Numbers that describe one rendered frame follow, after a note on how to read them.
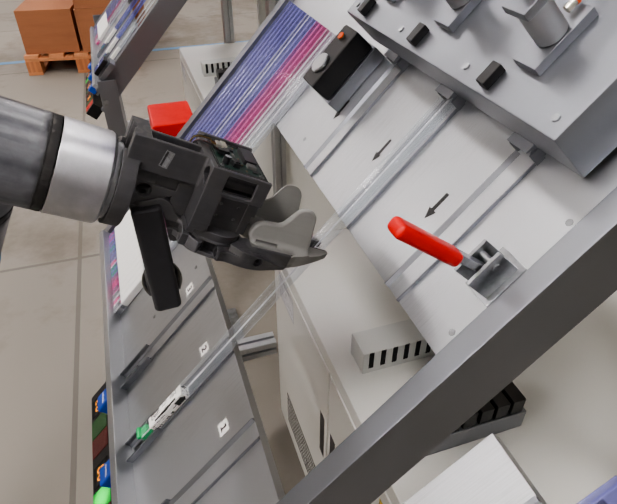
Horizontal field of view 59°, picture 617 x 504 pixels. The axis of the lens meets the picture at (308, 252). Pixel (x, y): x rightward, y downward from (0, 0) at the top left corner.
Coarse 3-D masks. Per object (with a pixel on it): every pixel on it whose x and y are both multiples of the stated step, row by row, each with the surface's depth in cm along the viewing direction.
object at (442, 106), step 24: (432, 120) 49; (408, 144) 50; (384, 168) 51; (360, 192) 52; (336, 216) 53; (312, 240) 54; (264, 312) 56; (240, 336) 57; (216, 360) 58; (192, 384) 59; (144, 432) 61
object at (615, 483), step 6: (612, 480) 24; (600, 486) 24; (606, 486) 24; (612, 486) 23; (594, 492) 24; (600, 492) 24; (606, 492) 24; (612, 492) 23; (588, 498) 24; (594, 498) 24; (600, 498) 24; (606, 498) 23; (612, 498) 23
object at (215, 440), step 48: (192, 288) 69; (144, 336) 73; (192, 336) 65; (144, 384) 68; (240, 384) 54; (192, 432) 57; (240, 432) 51; (144, 480) 59; (192, 480) 53; (240, 480) 49
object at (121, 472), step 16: (112, 304) 82; (112, 320) 80; (112, 336) 77; (112, 352) 74; (112, 368) 72; (112, 384) 70; (112, 400) 67; (112, 416) 66; (128, 416) 67; (112, 432) 64; (128, 432) 65; (112, 448) 62; (128, 448) 63; (112, 464) 61; (128, 464) 62; (112, 480) 59; (128, 480) 60; (112, 496) 58; (128, 496) 58
